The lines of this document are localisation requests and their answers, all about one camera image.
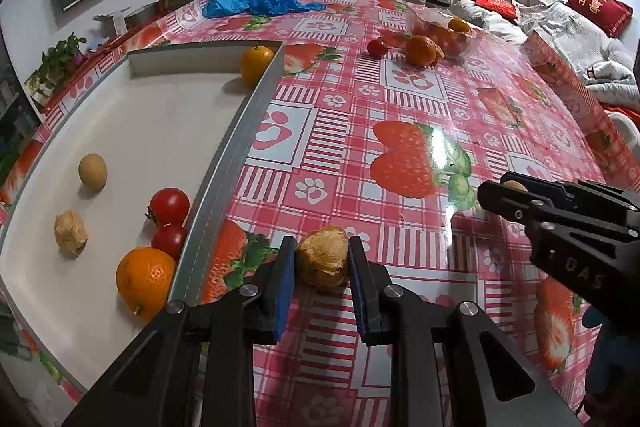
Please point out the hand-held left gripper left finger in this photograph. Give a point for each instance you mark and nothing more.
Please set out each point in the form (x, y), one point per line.
(285, 292)

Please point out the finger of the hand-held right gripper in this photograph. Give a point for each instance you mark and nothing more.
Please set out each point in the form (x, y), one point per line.
(575, 252)
(600, 202)

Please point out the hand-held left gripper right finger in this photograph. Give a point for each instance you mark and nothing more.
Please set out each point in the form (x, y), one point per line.
(361, 297)

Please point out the tan walnut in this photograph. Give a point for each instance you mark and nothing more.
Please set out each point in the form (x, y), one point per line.
(70, 232)
(323, 257)
(440, 54)

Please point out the brown longan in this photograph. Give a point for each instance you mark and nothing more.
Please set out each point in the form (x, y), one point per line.
(92, 172)
(515, 185)

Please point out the red cherry tomato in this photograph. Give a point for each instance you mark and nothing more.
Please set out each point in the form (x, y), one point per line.
(170, 206)
(169, 241)
(377, 48)

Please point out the orange mandarin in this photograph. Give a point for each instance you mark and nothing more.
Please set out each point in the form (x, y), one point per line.
(421, 50)
(145, 279)
(458, 25)

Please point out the white rectangular tray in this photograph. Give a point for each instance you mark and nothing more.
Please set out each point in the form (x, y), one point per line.
(165, 132)

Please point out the yellow orange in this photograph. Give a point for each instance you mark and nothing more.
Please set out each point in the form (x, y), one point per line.
(256, 64)

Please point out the clear glass bowl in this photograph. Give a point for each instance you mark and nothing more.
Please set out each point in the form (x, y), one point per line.
(425, 21)

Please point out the person's right hand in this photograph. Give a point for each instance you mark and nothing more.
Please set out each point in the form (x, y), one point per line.
(617, 357)

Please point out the white quilted blanket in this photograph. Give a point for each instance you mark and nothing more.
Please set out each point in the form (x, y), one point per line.
(612, 79)

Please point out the grey sofa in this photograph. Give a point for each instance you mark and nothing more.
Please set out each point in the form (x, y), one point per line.
(550, 22)

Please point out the red embroidered pillow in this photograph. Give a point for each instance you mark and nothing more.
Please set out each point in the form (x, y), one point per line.
(600, 7)

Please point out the red flat cushion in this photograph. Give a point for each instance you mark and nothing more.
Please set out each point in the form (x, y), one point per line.
(495, 5)

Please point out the green potted plant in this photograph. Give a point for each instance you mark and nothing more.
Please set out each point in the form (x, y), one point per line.
(57, 57)

